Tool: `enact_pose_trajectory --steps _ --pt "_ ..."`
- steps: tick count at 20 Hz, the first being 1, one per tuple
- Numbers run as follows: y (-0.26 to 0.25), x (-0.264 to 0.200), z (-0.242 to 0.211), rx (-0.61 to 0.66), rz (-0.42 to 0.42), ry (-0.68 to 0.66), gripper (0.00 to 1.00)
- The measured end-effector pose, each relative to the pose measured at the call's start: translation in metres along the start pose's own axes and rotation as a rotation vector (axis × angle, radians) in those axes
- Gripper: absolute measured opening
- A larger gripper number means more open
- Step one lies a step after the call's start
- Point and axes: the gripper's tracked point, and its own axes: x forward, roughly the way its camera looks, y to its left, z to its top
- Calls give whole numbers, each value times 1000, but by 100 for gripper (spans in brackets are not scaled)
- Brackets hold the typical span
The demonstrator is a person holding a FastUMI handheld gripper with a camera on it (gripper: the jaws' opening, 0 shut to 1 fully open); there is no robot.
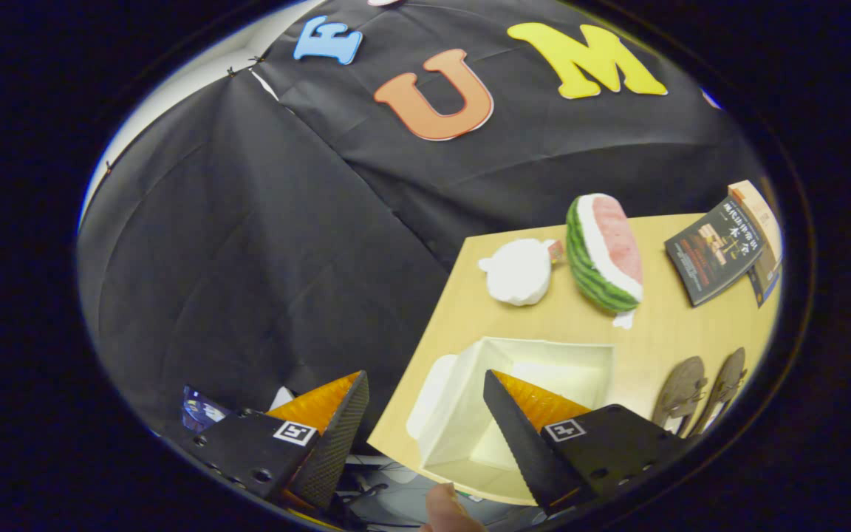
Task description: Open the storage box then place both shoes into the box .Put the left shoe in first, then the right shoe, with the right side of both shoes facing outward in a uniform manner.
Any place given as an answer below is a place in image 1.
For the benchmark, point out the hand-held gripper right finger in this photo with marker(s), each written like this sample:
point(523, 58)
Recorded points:
point(521, 443)

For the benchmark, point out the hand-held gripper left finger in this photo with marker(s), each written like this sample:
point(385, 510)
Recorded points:
point(340, 436)

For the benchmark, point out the white fabric storage box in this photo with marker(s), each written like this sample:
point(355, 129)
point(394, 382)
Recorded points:
point(462, 414)

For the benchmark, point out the brown fuzzy shoe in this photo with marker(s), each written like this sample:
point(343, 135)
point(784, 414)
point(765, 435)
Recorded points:
point(725, 380)
point(680, 391)

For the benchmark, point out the white flat device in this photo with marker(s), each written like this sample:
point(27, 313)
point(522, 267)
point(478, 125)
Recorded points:
point(283, 399)

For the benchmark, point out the lit blue screen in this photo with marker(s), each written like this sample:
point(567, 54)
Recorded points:
point(202, 410)

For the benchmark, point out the white plush toy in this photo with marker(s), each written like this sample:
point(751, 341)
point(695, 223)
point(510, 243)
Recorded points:
point(518, 273)

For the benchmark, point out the watermelon slice plush toy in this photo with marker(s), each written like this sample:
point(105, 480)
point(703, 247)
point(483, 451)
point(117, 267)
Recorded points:
point(603, 251)

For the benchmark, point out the black cover book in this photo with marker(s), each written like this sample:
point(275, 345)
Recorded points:
point(713, 251)

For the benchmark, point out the blue cover book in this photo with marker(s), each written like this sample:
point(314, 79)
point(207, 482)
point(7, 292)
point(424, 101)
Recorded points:
point(765, 277)

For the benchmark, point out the beige cover book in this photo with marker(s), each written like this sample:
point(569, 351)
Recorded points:
point(758, 210)

